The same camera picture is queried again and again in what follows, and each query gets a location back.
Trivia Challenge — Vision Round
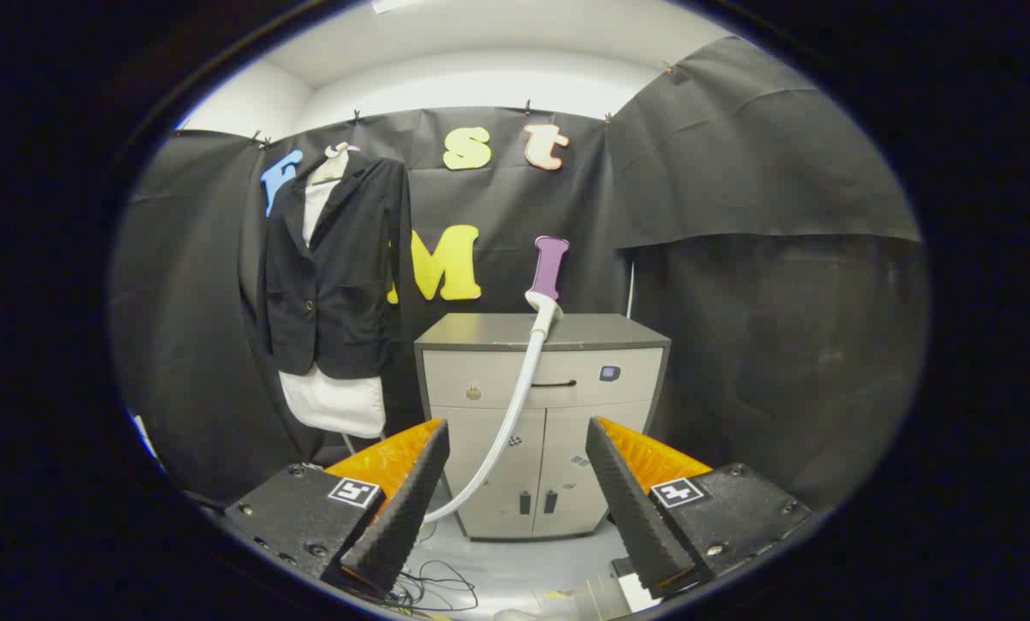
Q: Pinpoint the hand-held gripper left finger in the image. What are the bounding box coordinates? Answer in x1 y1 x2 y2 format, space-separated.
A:
222 418 451 596

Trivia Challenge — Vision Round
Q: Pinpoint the white shirt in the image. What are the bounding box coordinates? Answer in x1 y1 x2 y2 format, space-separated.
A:
278 175 386 439

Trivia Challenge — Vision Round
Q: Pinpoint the cream plastic hanger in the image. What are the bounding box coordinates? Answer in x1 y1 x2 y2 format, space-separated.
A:
311 142 362 187

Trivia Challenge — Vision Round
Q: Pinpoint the grey cabinet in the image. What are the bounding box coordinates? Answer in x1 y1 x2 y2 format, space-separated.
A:
413 312 671 541

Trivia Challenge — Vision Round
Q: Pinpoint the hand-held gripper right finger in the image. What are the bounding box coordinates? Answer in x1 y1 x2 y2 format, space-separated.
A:
584 417 813 600

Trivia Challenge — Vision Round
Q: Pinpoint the black suit jacket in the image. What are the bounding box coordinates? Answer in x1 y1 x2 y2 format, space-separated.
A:
261 155 412 380

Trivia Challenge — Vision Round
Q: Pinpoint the black cable tangle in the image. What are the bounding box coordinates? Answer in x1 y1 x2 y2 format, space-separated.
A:
390 559 480 615

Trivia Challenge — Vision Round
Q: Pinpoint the computer monitor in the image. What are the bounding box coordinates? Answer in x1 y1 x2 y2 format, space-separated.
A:
129 412 164 471

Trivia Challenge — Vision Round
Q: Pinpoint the black backdrop cloth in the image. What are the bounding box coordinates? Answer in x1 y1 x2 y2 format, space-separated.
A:
110 105 632 505
606 36 930 510

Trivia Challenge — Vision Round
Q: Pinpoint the row of black cloth clips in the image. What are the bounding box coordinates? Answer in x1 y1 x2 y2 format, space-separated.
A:
248 59 676 149

